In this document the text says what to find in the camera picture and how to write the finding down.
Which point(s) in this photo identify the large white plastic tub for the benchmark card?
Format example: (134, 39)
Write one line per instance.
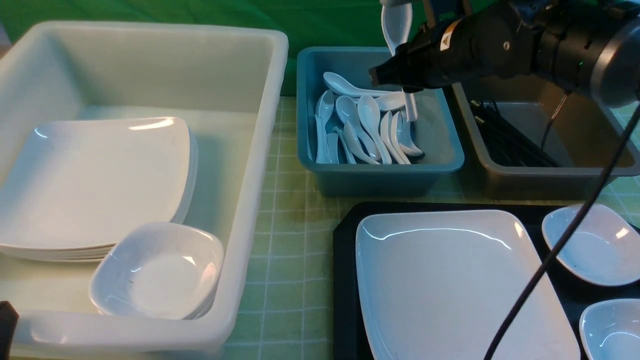
(225, 83)

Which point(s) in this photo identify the white spoon right of centre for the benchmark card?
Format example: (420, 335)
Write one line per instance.
(388, 134)

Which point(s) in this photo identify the white small bowl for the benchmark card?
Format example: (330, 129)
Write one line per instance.
(604, 250)
(610, 330)

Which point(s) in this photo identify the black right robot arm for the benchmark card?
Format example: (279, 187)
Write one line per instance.
(591, 49)

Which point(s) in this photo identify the white spoon of bin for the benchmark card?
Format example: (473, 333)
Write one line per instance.
(339, 85)
(370, 118)

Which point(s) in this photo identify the stack of white square plates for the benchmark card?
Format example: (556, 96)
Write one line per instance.
(76, 188)

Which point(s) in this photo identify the white spoon far right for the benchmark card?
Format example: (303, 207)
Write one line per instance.
(406, 142)

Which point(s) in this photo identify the white ceramic soup spoon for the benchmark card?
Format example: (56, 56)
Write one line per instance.
(396, 22)

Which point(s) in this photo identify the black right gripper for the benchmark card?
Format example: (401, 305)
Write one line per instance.
(496, 41)

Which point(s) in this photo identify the white spoon top of bin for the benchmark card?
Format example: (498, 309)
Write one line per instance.
(339, 85)

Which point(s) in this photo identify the white spoon far left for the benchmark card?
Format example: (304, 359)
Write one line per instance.
(323, 112)

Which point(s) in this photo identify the stack of white small bowls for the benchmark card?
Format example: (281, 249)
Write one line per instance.
(160, 270)

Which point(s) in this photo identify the green checkered tablecloth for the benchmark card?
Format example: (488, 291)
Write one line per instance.
(286, 310)

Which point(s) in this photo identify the teal plastic bin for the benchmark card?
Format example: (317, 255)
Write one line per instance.
(433, 132)

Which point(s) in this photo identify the black serving tray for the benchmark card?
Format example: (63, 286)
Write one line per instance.
(350, 341)

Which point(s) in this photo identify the green backdrop cloth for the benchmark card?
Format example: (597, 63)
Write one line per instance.
(306, 23)

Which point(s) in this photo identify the white spoon sideways in bin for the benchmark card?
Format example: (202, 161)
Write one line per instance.
(391, 101)

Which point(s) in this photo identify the brown plastic bin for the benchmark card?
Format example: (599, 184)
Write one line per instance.
(582, 139)

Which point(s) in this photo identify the large white rice plate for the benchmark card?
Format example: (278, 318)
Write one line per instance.
(438, 285)

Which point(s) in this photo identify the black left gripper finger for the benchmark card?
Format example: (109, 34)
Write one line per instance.
(8, 322)

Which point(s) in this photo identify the black chopsticks in brown bin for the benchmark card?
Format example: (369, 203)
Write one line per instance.
(508, 145)

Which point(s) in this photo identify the white spoon centre of bin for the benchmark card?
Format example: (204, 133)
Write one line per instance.
(370, 118)

